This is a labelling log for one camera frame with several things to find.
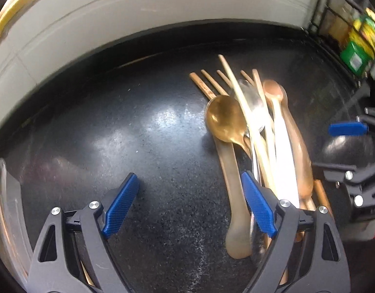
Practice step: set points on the brown wooden spoon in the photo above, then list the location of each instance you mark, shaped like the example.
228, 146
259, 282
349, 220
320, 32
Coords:
302, 164

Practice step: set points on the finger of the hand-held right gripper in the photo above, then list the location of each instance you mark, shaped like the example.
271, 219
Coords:
347, 128
343, 174

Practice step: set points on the light bamboo chopstick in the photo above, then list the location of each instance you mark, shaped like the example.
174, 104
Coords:
259, 88
233, 82

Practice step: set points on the clear plastic container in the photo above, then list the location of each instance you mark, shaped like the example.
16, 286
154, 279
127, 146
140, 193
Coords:
10, 219

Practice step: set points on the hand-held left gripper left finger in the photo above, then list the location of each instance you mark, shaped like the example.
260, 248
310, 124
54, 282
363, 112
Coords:
120, 204

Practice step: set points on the green packet on rack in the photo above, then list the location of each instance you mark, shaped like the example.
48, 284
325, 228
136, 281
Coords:
357, 53

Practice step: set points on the silver metal spoon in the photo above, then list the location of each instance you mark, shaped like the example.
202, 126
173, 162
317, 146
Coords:
253, 100

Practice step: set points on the beige translucent spoon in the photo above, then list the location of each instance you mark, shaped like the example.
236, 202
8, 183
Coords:
236, 219

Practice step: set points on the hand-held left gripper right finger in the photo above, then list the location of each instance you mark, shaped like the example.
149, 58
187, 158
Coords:
260, 207

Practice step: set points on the gold metal spoon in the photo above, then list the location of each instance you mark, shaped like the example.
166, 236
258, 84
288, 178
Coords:
225, 119

